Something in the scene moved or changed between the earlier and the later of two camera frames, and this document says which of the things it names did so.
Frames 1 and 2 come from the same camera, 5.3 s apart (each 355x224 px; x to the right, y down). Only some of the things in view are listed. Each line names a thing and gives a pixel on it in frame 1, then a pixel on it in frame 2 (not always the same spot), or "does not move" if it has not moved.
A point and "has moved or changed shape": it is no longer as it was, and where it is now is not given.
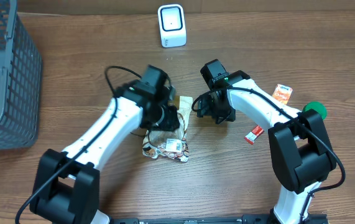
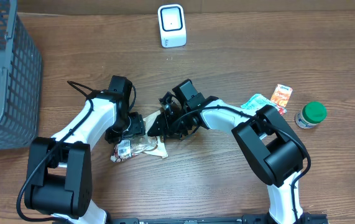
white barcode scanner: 172,25 does not move
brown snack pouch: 172,144 has moved or changed shape
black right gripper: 213,110 -> 167,121
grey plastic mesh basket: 10,79 does not move
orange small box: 282,93 does not move
